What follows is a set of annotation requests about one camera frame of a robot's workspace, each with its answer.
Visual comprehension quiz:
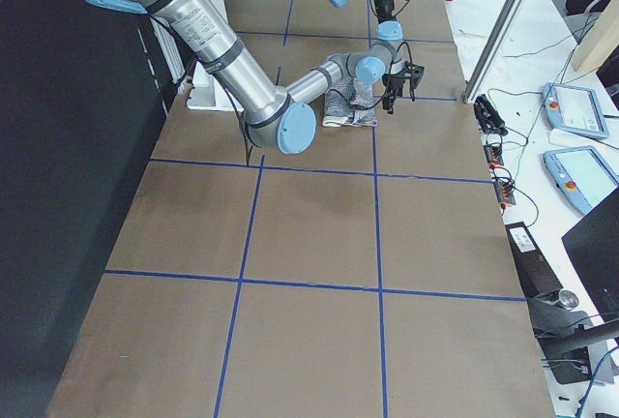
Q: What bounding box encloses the clear plastic bag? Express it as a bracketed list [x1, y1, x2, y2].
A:
[454, 30, 509, 85]

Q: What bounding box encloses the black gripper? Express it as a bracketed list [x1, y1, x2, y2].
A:
[381, 62, 408, 114]
[374, 0, 397, 21]

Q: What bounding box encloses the far teach pendant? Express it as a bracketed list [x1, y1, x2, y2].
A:
[543, 82, 609, 139]

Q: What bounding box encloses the aluminium frame post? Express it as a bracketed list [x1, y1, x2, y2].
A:
[462, 0, 525, 104]

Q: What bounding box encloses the near teach pendant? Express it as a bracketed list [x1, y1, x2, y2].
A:
[543, 146, 618, 215]

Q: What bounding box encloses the teach pendant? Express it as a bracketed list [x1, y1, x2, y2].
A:
[543, 82, 609, 139]
[543, 146, 618, 215]

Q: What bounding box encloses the black monitor stand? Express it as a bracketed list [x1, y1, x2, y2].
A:
[528, 192, 618, 384]

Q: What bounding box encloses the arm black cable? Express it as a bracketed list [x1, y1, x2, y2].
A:
[183, 40, 417, 167]

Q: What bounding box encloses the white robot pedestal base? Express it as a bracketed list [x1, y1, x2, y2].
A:
[187, 63, 233, 112]

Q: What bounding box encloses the orange black connector block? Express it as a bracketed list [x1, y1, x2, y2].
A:
[483, 143, 516, 211]

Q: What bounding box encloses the black clamp tool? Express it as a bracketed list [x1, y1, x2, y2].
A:
[473, 94, 508, 136]

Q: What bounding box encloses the striped navy white polo shirt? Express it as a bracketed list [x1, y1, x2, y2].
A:
[322, 78, 378, 128]

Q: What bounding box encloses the black power supply box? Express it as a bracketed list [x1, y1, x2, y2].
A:
[505, 222, 562, 298]

